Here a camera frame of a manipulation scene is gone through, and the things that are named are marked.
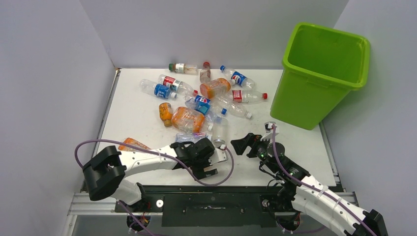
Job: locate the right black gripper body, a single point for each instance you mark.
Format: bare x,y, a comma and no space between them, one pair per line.
259,149

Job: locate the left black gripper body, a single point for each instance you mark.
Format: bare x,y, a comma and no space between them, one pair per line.
199,161

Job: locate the clear bottle silver base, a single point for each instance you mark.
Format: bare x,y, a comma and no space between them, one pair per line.
220,132

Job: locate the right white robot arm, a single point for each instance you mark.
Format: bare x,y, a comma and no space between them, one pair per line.
307,195

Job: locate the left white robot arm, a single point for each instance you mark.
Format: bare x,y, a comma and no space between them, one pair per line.
105,174

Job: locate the green plastic bin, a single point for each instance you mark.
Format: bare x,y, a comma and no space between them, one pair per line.
321,66

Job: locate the large orange crushed bottle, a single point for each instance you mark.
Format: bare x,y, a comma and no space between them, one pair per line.
190,121

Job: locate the red label clear bottle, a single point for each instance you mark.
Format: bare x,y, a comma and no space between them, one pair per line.
247,96

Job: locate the central pepsi bottle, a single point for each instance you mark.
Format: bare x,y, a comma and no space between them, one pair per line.
205,107

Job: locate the small orange bottle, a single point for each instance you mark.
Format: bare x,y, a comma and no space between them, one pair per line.
165,114

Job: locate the orange bottle white cap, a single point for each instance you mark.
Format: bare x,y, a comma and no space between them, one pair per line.
216,87

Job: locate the far pepsi bottle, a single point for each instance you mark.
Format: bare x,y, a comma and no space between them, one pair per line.
239,79

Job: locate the orange crushed bottle left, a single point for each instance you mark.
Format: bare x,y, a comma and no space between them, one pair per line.
134,143

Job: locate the red blue label bottle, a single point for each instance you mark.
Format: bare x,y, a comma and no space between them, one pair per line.
177,85

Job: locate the blue label water bottle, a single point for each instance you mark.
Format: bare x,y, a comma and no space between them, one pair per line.
157,90

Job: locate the red cap small bottle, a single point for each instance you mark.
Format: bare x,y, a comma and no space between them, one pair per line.
205,73

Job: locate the green cap brown bottle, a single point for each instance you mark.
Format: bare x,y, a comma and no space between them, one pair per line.
183,68

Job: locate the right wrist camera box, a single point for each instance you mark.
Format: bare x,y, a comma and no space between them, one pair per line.
271,131

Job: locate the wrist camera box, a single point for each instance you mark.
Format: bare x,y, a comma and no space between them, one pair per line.
271,131
218,156

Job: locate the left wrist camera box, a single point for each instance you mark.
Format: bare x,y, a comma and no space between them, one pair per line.
218,156

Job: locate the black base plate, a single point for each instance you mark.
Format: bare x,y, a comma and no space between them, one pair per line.
222,206

